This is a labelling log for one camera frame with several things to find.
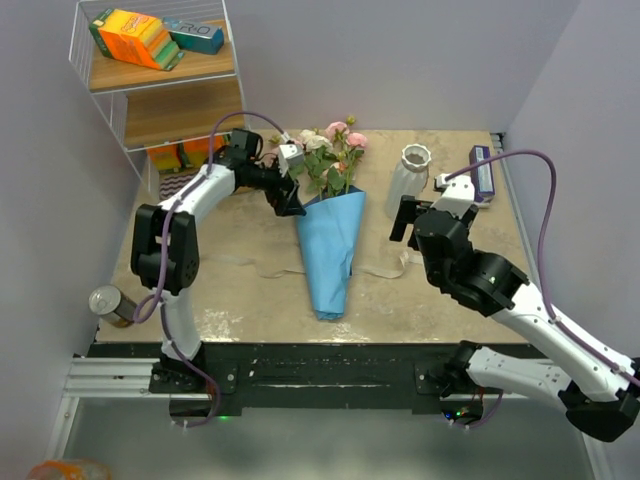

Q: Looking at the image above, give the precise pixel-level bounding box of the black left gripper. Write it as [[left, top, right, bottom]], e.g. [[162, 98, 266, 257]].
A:
[[247, 158, 307, 217]]

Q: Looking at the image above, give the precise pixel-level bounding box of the blue wrapping paper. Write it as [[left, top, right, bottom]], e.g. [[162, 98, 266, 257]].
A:
[[296, 186, 366, 321]]

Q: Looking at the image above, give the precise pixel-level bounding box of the beige ribbon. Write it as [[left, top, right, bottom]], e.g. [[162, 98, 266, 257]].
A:
[[200, 250, 424, 279]]

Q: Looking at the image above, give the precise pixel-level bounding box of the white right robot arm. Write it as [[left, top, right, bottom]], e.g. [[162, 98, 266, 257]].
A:
[[390, 195, 639, 442]]

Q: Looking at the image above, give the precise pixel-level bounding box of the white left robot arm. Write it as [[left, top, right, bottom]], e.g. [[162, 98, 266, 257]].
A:
[[130, 129, 305, 392]]

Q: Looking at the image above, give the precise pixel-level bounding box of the white ribbed ceramic vase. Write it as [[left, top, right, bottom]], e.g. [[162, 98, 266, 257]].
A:
[[384, 144, 431, 220]]

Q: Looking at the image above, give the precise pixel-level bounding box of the purple rectangular box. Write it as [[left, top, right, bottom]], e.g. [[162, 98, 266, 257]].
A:
[[469, 145, 496, 208]]

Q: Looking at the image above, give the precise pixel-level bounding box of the pink artificial flower bouquet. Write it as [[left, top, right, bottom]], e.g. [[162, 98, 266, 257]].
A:
[[290, 115, 368, 200]]

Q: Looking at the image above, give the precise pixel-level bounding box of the orange box bottom middle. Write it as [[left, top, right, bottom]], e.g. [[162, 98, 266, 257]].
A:
[[180, 137, 211, 168]]

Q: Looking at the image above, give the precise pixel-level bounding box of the orange box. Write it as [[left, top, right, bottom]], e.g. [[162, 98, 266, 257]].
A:
[[146, 144, 182, 173], [180, 137, 211, 168]]

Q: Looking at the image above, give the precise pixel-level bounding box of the purple wavy striped cloth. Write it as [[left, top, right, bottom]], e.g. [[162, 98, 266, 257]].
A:
[[158, 173, 194, 201]]

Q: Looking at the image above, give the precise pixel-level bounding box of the orange box bottom left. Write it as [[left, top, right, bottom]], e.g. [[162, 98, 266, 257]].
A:
[[146, 144, 182, 173]]

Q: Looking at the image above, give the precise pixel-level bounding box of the teal toothpaste box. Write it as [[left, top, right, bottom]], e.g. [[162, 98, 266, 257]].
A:
[[162, 17, 225, 55]]

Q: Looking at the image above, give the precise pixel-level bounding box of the metal tin can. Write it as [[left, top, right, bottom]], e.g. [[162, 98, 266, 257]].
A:
[[88, 285, 136, 328]]

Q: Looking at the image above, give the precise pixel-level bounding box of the orange sponge pack top shelf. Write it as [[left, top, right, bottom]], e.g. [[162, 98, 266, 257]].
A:
[[88, 8, 184, 71]]

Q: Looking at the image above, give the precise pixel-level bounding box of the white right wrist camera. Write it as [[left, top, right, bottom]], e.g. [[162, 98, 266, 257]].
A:
[[432, 174, 475, 219]]

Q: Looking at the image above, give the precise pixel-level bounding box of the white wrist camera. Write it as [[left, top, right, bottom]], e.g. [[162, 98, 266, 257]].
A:
[[432, 174, 475, 219], [277, 143, 304, 177]]

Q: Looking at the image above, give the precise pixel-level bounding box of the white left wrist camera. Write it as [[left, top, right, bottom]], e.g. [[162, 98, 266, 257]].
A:
[[277, 143, 304, 177]]

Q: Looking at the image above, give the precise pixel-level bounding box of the white wire wooden shelf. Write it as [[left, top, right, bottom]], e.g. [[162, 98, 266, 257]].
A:
[[69, 1, 249, 197]]

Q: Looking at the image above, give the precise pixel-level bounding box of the aluminium frame rail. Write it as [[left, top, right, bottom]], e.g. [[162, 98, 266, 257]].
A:
[[45, 358, 181, 466]]

